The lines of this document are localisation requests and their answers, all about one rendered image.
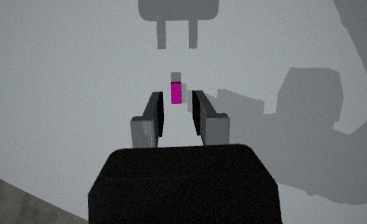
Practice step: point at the magenta rod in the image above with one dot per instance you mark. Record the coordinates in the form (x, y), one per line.
(176, 97)

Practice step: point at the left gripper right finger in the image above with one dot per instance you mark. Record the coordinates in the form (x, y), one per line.
(212, 126)

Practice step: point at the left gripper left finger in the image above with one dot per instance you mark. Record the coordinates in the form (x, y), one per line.
(146, 129)

